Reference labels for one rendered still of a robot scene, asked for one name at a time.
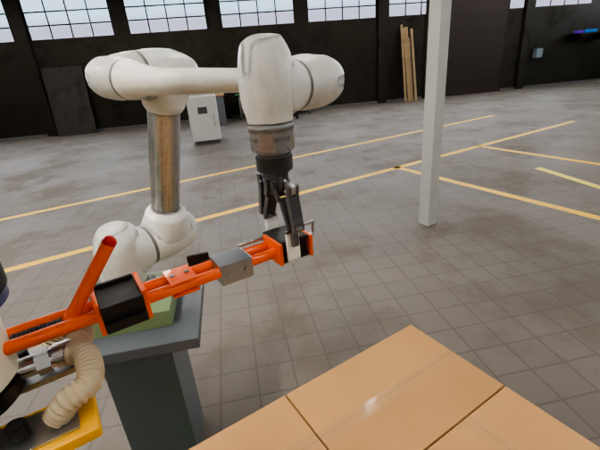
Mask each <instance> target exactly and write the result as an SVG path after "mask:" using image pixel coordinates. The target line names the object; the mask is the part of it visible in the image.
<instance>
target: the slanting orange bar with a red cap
mask: <svg viewBox="0 0 600 450"><path fill-rule="evenodd" d="M116 245H117V240H116V238H115V237H113V236H105V237H104V238H103V239H102V242H101V244H100V246H99V247H98V249H97V251H96V254H95V256H94V258H93V260H92V262H91V264H90V265H89V267H88V269H87V272H86V274H85V275H84V277H83V279H82V281H81V282H80V284H79V287H78V289H77V291H76V293H75V295H74V297H73V298H72V300H71V303H70V305H69V307H68V309H67V311H66V313H65V314H64V316H63V319H64V320H65V321H67V320H68V319H71V318H74V317H77V316H80V315H81V313H82V311H83V309H84V307H85V305H86V303H87V301H88V299H89V297H90V295H91V293H92V291H93V289H94V287H95V285H96V283H97V281H98V279H99V277H100V275H101V273H102V271H103V269H104V267H105V265H106V263H107V261H108V259H109V257H110V255H111V254H112V252H113V249H114V248H115V247H116Z"/></svg>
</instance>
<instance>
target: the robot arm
mask: <svg viewBox="0 0 600 450"><path fill-rule="evenodd" d="M85 76H86V80H87V83H88V86H89V87H90V88H91V89H92V90H93V91H94V92H95V93H97V94H98V95H100V96H102V97H104V98H108V99H112V100H120V101H125V100H141V101H142V104H143V106H144V107H145V108H146V111H147V130H148V150H149V169H150V188H151V204H150V205H149V206H148V207H147V208H146V210H145V214H144V217H143V220H142V221H141V225H139V226H137V227H135V226H134V225H133V224H131V223H129V222H126V221H111V222H108V223H106V224H104V225H103V226H101V227H100V228H99V229H98V230H97V231H96V233H95V235H94V238H93V257H94V256H95V254H96V251H97V249H98V247H99V246H100V244H101V242H102V239H103V238H104V237H105V236H113V237H115V238H116V240H117V245H116V247H115V248H114V249H113V251H112V254H111V255H110V257H109V259H108V261H107V263H106V265H105V267H104V269H103V271H102V273H101V275H100V277H99V279H100V280H101V282H104V281H107V280H110V279H115V278H118V277H120V276H123V275H126V274H130V273H131V274H132V272H136V273H137V275H138V276H139V277H140V279H141V281H142V283H143V282H146V281H148V280H151V279H155V275H154V274H153V273H150V274H148V273H147V271H148V270H150V268H151V267H152V266H153V265H154V264H155V263H158V262H159V261H162V260H165V259H167V258H169V257H171V256H173V255H175V254H177V253H178V252H180V251H182V250H183V249H185V248H186V247H188V246H189V245H190V244H191V243H192V242H193V241H194V239H195V238H196V235H197V232H198V226H197V222H196V219H195V217H194V216H193V215H192V214H191V213H190V212H188V211H187V210H186V208H185V207H184V206H183V205H182V204H180V203H179V187H180V114H181V113H182V112H183V110H184V109H185V107H186V103H187V101H188V98H189V96H190V95H199V94H220V93H239V95H240V101H241V105H242V109H243V111H244V113H245V116H246V121H247V129H248V133H249V140H250V147H251V151H252V152H253V153H256V155H255V161H256V169H257V171H258V172H260V173H259V174H256V178H257V182H258V195H259V213H260V214H263V218H264V219H265V227H266V231H267V230H270V229H275V228H277V227H278V226H279V224H278V217H275V216H278V215H276V213H275V212H276V205H277V203H279V206H280V210H281V212H282V215H283V218H284V222H285V224H286V227H287V231H285V237H286V246H287V261H288V262H293V261H294V260H297V259H300V258H301V254H300V243H299V233H298V232H300V231H303V230H304V219H303V215H302V209H301V204H300V199H299V186H298V184H297V183H296V184H292V183H291V182H290V179H289V176H288V172H289V171H290V170H292V169H293V156H292V152H291V151H290V150H291V149H293V148H294V147H295V136H294V122H293V113H295V112H296V111H306V110H311V109H316V108H320V107H322V106H325V105H327V104H330V103H332V102H333V101H335V100H336V99H337V98H338V97H339V96H340V94H341V93H342V91H343V89H344V82H345V77H344V70H343V68H342V67H341V65H340V64H339V63H338V62H337V61H336V60H335V59H333V58H331V57H329V56H327V55H323V54H296V55H292V56H291V53H290V51H289V49H288V46H287V44H286V42H285V40H284V39H283V37H282V36H281V35H280V34H273V33H260V34H254V35H251V36H249V37H247V38H245V39H244V40H243V41H242V42H241V43H240V45H239V49H238V57H237V68H198V67H197V64H196V62H195V61H194V60H193V59H192V58H190V57H189V56H187V55H185V54H183V53H180V52H178V51H175V50H172V49H168V48H143V49H139V50H133V51H126V52H120V53H116V54H109V55H108V56H99V57H96V58H94V59H93V60H91V61H90V62H89V63H88V65H87V67H86V69H85ZM281 196H284V197H281ZM263 207H264V208H263Z"/></svg>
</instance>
